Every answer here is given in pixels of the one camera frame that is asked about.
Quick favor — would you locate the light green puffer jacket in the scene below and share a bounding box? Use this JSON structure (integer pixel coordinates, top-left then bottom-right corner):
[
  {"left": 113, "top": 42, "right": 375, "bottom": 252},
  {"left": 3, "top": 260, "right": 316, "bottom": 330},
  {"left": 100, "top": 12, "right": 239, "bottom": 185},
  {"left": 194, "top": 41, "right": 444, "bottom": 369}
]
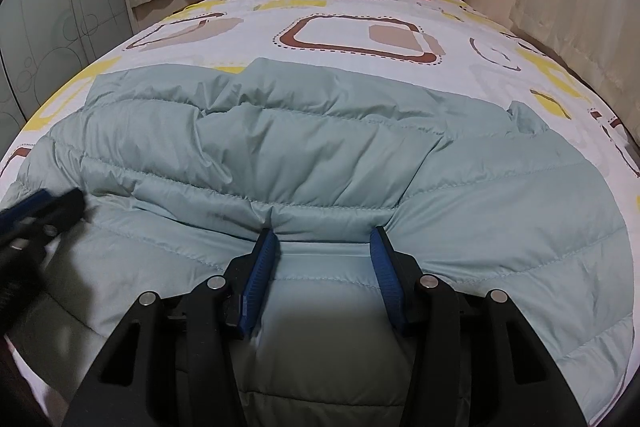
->
[{"left": 3, "top": 58, "right": 634, "bottom": 426}]

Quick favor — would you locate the frosted glass wardrobe door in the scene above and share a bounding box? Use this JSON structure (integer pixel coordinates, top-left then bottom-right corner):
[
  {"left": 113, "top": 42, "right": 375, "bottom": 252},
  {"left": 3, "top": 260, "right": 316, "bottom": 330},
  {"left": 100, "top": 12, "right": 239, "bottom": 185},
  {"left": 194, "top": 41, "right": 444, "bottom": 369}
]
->
[{"left": 1, "top": 0, "right": 132, "bottom": 148}]

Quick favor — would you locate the patterned white bed sheet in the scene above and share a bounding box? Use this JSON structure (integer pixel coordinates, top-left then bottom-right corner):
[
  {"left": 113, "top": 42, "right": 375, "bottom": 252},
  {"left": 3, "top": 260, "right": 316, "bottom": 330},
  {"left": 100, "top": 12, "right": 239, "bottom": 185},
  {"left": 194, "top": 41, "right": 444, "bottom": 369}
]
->
[{"left": 1, "top": 0, "right": 639, "bottom": 424}]

